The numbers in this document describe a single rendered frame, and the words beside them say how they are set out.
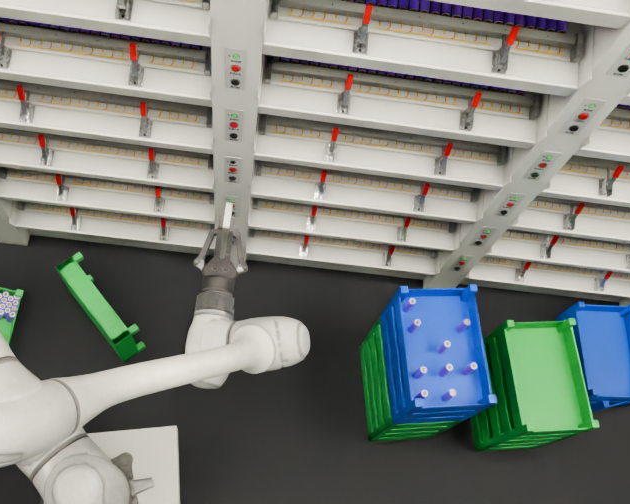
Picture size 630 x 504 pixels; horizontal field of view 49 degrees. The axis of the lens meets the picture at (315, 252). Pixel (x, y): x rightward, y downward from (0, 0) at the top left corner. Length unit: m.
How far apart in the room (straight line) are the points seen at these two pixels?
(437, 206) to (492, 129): 0.38
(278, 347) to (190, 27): 0.64
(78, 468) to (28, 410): 0.54
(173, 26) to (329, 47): 0.29
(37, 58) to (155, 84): 0.24
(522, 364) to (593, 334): 0.47
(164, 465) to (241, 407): 0.39
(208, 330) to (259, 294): 0.76
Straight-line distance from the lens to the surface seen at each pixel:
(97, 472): 1.64
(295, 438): 2.16
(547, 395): 2.04
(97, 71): 1.53
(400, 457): 2.21
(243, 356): 1.37
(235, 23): 1.29
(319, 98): 1.49
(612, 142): 1.66
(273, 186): 1.81
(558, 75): 1.43
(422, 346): 1.78
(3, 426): 1.09
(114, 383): 1.27
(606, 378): 2.42
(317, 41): 1.33
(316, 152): 1.65
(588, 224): 2.02
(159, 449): 1.89
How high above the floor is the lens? 2.13
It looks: 66 degrees down
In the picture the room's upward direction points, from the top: 17 degrees clockwise
